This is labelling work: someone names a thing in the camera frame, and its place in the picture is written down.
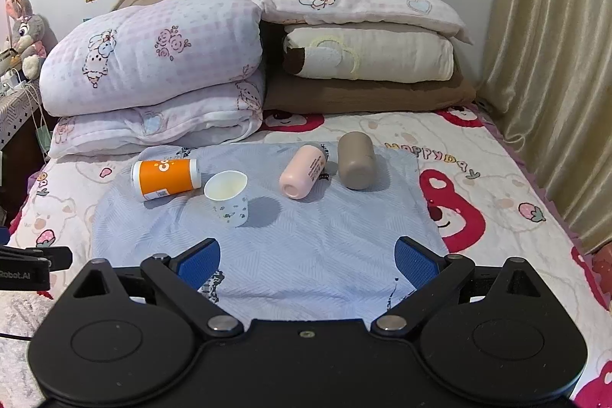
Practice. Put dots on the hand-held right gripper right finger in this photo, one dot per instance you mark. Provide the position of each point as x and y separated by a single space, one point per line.
417 264

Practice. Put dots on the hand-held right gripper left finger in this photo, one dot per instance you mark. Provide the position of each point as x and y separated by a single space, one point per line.
198 264

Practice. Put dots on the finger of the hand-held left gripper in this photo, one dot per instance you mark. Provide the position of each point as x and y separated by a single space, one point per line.
55 258

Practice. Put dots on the white paper cup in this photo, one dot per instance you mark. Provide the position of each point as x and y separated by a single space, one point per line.
233 209

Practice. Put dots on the taupe cup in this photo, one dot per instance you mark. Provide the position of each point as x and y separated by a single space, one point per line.
356 162

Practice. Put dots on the pink fuzzy blanket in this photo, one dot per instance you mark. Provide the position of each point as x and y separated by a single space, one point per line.
21 365

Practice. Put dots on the orange bottle with white cap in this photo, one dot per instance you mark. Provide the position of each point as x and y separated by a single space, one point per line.
167 179

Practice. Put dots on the light blue cloth mat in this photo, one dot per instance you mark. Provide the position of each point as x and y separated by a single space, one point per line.
311 245

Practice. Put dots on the bear print bedsheet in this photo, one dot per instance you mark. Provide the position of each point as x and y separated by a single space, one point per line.
502 197

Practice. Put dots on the green face mask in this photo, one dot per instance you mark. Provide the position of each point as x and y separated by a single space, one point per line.
43 140

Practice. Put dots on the pink bottle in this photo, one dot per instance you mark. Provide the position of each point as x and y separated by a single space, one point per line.
301 171

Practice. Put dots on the bedside table with patterned cover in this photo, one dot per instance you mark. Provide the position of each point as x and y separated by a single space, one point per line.
14 116

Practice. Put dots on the brown pillow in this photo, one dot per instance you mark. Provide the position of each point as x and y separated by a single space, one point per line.
363 95

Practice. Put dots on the cream folded blanket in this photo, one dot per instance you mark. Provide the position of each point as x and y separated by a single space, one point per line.
382 54

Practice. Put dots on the folded pink checked quilt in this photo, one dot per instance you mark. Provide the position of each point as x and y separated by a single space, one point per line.
158 54

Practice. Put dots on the grey rabbit plush toy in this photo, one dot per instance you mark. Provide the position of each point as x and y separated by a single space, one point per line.
26 35

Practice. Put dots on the beige curtain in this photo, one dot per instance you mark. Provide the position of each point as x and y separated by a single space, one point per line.
550 54

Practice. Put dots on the pink checked pillow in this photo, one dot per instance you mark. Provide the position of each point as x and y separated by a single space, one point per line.
363 1

